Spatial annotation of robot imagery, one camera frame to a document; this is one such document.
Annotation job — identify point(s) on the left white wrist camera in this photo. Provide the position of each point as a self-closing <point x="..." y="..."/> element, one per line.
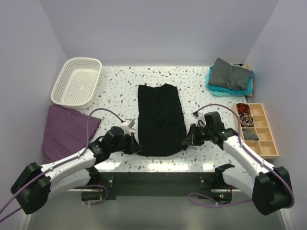
<point x="127" y="126"/>

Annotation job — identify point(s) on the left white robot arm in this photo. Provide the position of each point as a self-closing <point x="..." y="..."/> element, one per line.
<point x="37" y="184"/>

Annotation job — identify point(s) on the grey folded t shirt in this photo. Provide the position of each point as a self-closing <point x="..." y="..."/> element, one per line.
<point x="227" y="76"/>

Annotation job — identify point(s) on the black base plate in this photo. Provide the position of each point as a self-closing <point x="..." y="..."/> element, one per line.
<point x="110" y="185"/>

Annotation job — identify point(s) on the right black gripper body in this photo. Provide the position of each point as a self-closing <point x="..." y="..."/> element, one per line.
<point x="202" y="134"/>

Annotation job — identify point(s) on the white plastic basket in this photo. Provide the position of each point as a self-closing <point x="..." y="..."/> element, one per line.
<point x="77" y="83"/>

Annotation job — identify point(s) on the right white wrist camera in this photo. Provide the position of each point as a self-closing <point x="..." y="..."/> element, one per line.
<point x="200" y="119"/>

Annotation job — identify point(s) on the black t shirt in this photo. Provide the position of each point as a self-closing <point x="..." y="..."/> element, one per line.
<point x="161" y="125"/>

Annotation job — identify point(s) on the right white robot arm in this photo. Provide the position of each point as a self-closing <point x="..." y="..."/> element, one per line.
<point x="268" y="187"/>

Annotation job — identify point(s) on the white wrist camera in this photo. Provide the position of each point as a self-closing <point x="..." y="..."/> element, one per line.
<point x="200" y="119"/>
<point x="127" y="126"/>

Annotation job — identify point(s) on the purple cloth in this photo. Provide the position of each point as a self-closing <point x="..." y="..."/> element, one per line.
<point x="65" y="132"/>

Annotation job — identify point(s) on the grey cloth in tray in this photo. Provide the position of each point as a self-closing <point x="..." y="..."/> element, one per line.
<point x="249" y="134"/>

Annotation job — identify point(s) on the red patterned cloth in tray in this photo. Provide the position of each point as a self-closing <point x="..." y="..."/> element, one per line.
<point x="244" y="113"/>

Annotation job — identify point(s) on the aluminium rail frame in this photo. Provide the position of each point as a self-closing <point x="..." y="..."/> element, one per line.
<point x="67" y="212"/>

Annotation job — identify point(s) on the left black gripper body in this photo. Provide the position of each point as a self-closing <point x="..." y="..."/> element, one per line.
<point x="125" y="144"/>

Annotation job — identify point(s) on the teal folded t shirt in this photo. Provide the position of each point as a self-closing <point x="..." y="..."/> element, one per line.
<point x="220" y="92"/>

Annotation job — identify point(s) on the wooden compartment tray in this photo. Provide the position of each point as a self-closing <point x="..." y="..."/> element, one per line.
<point x="265" y="146"/>

